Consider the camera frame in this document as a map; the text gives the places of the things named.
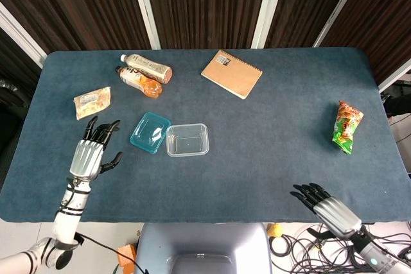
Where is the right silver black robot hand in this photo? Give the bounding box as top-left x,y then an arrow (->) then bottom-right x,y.
290,183 -> 363,243

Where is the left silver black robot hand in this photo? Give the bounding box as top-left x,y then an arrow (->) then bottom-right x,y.
69,116 -> 124,182

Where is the blue transparent plastic lid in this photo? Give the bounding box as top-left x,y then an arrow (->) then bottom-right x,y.
129,112 -> 171,155

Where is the orange block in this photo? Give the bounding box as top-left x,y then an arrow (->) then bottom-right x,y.
116,244 -> 137,273

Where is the beige food packet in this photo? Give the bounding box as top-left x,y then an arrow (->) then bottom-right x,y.
73,86 -> 112,121

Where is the yellow round object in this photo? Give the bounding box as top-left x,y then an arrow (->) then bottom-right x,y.
268,222 -> 283,238

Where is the green orange snack bag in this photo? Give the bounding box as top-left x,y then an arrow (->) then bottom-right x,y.
331,100 -> 365,156

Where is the orange drink bottle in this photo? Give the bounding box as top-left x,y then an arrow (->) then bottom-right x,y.
115,65 -> 163,99

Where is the black bag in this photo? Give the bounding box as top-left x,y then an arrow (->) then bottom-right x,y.
0,78 -> 30,110

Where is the clear plastic food container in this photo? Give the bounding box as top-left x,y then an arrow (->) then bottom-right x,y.
166,123 -> 210,157

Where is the blue table cloth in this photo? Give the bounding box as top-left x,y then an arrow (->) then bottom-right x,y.
0,47 -> 411,223

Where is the beige milk tea bottle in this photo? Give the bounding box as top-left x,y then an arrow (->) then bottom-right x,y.
120,54 -> 173,83

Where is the black equipment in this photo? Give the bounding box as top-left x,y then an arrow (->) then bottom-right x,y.
381,81 -> 411,118

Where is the grey robot torso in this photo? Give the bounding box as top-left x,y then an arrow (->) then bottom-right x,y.
133,222 -> 274,274

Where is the brown slatted screen panel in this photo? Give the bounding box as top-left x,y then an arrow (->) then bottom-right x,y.
0,0 -> 152,63
266,0 -> 357,49
143,0 -> 270,50
320,0 -> 411,85

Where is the brown spiral notebook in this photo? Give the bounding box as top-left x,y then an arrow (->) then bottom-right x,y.
200,49 -> 263,100

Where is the black cable tangle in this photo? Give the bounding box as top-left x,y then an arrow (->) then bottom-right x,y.
269,222 -> 411,274

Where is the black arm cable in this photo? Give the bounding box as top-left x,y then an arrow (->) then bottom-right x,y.
74,232 -> 149,274

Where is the white screen frame post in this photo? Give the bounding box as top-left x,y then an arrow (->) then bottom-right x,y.
250,0 -> 280,49
128,0 -> 161,51
378,58 -> 411,92
0,1 -> 49,69
313,0 -> 369,49

